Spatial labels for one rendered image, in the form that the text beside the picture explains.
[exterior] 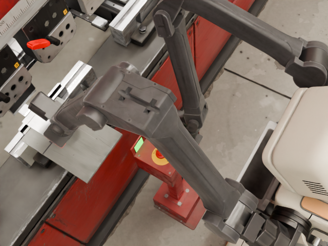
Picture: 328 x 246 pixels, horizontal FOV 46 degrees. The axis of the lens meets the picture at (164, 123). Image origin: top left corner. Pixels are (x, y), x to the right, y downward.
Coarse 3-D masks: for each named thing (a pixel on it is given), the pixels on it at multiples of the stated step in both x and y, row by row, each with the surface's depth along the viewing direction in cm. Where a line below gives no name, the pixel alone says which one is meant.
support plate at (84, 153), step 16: (32, 128) 122; (80, 128) 121; (112, 128) 120; (32, 144) 120; (48, 144) 119; (80, 144) 118; (96, 144) 118; (112, 144) 117; (64, 160) 117; (80, 160) 116; (96, 160) 116; (80, 176) 114
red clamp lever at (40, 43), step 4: (48, 36) 104; (52, 36) 104; (36, 40) 99; (40, 40) 100; (44, 40) 100; (48, 40) 102; (52, 40) 103; (56, 40) 103; (28, 44) 97; (32, 44) 96; (36, 44) 97; (40, 44) 98; (44, 44) 100; (48, 44) 101; (56, 44) 103; (32, 48) 97; (36, 48) 98; (40, 48) 99
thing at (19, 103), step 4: (32, 84) 114; (28, 88) 114; (32, 88) 115; (24, 92) 113; (28, 92) 114; (32, 92) 117; (20, 96) 112; (24, 96) 114; (28, 96) 115; (20, 100) 113; (24, 100) 115; (16, 104) 112; (20, 104) 114; (12, 108) 112; (16, 108) 113; (20, 108) 116; (12, 112) 112; (16, 112) 115
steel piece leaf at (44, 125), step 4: (36, 116) 124; (32, 120) 123; (36, 120) 123; (40, 120) 123; (48, 120) 123; (28, 124) 123; (32, 124) 123; (36, 124) 123; (40, 124) 122; (44, 124) 122; (48, 124) 122; (36, 128) 122; (40, 128) 122; (44, 128) 122; (40, 132) 121
